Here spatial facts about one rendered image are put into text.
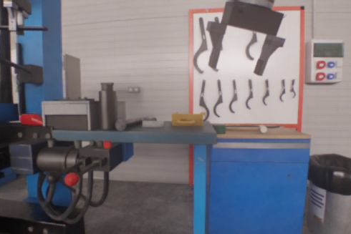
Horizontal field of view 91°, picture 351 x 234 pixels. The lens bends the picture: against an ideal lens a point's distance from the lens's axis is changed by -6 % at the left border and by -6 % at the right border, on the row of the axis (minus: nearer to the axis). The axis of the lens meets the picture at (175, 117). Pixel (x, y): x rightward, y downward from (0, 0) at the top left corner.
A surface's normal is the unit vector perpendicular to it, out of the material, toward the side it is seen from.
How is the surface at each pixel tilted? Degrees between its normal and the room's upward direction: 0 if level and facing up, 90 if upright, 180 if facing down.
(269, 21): 114
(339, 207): 93
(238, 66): 90
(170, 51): 90
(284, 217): 90
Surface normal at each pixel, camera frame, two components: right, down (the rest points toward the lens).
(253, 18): 0.13, 0.48
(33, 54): -0.11, 0.08
